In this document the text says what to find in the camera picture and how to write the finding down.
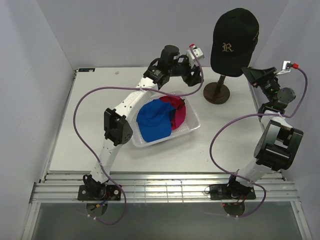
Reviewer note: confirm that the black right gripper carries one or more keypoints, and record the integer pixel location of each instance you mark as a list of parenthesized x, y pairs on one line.
[(254, 75)]

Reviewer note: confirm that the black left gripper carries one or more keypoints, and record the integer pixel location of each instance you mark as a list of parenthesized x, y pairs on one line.
[(191, 80)]

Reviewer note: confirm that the black baseball cap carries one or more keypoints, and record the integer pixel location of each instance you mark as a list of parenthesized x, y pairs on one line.
[(234, 40)]

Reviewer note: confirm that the blue baseball cap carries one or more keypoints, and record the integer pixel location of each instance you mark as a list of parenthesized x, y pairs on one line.
[(154, 120)]

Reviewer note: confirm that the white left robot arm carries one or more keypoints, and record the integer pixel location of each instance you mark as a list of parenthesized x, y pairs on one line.
[(116, 121)]

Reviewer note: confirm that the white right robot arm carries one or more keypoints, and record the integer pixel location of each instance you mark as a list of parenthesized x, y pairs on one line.
[(279, 142)]

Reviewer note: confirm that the pink baseball cap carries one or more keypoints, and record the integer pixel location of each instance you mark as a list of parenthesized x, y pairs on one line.
[(178, 115)]

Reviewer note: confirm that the small label sticker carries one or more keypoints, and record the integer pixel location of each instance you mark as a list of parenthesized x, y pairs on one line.
[(86, 70)]

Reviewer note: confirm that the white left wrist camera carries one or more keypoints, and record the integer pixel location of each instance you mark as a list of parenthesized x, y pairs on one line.
[(194, 54)]

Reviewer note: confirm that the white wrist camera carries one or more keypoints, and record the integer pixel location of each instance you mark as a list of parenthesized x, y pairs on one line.
[(286, 67), (194, 54)]

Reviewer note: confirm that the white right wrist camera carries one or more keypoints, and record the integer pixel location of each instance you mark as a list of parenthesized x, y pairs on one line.
[(286, 67)]

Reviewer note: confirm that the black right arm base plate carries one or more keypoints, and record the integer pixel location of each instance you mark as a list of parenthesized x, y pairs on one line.
[(220, 192)]

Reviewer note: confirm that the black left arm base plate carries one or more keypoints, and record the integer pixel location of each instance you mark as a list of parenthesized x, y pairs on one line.
[(109, 193)]

